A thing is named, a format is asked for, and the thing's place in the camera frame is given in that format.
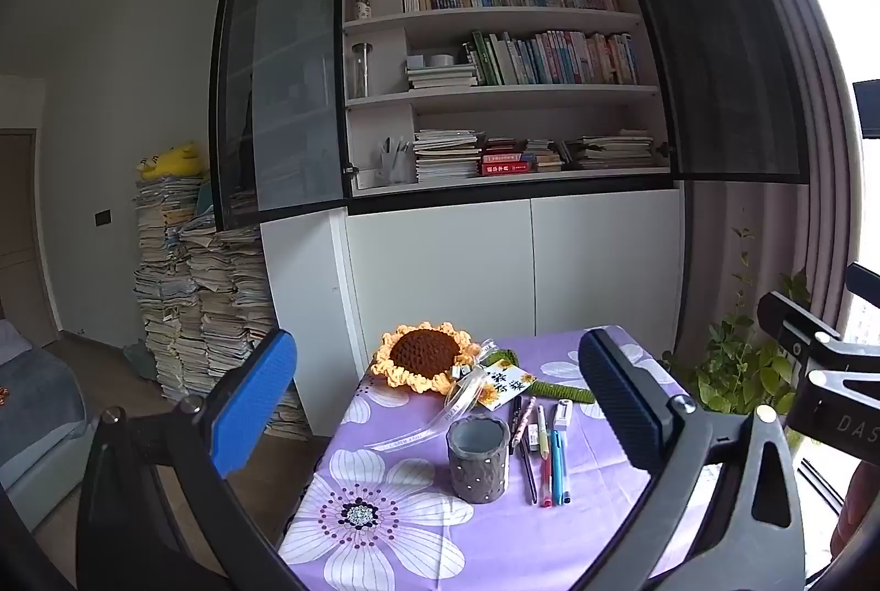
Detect green potted plant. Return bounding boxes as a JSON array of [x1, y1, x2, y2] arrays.
[[662, 226, 816, 449]]

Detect stack of flat books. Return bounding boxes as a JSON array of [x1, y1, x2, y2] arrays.
[[405, 64, 480, 90]]

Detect small stack of books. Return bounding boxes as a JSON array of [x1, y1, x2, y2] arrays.
[[526, 140, 569, 173]]

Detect yellow plush toy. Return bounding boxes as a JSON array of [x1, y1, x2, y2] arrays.
[[135, 140, 211, 182]]

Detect black screen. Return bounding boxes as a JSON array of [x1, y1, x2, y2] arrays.
[[852, 78, 880, 139]]

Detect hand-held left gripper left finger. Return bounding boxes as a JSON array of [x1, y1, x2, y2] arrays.
[[75, 328, 298, 591]]

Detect white pen cup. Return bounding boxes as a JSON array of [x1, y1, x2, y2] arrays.
[[376, 135, 417, 187]]

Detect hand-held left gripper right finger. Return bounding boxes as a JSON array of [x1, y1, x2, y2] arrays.
[[579, 327, 807, 591]]

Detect white bookcase cabinet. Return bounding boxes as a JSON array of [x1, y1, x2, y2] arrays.
[[260, 0, 689, 439]]

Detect brown door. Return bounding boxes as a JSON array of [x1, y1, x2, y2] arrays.
[[0, 129, 60, 348]]

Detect sunflower print card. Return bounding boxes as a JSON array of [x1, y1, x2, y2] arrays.
[[474, 359, 536, 411]]

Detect clear glass bottle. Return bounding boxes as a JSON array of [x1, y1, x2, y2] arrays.
[[350, 42, 374, 99]]

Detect tall stacks of paper books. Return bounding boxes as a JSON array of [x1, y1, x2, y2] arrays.
[[133, 171, 312, 442]]

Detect grey bed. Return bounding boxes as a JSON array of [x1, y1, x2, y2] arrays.
[[0, 319, 95, 530]]

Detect stack of red books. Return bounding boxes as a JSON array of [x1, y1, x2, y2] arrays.
[[479, 137, 537, 177]]

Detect clear printed ribbon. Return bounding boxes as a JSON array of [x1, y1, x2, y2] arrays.
[[364, 340, 500, 452]]

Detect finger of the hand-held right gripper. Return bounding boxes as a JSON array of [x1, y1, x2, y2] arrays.
[[845, 262, 880, 298], [757, 290, 880, 389]]

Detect crochet sunflower with green stem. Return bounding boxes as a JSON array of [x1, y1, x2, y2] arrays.
[[370, 320, 600, 406]]

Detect grey dotted pen holder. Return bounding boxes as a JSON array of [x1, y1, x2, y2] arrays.
[[446, 415, 512, 505]]

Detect dark glass cabinet door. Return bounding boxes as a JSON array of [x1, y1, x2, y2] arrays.
[[208, 0, 353, 233], [587, 0, 811, 185]]

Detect stack of paper booklets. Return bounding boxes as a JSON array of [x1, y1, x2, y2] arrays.
[[414, 129, 483, 185]]

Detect person's right hand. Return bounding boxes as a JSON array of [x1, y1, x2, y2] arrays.
[[828, 463, 880, 565]]

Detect purple floral tablecloth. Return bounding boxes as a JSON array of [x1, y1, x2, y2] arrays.
[[278, 326, 757, 591]]

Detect wide stack of booklets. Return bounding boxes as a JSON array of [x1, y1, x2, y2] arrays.
[[567, 130, 655, 171]]

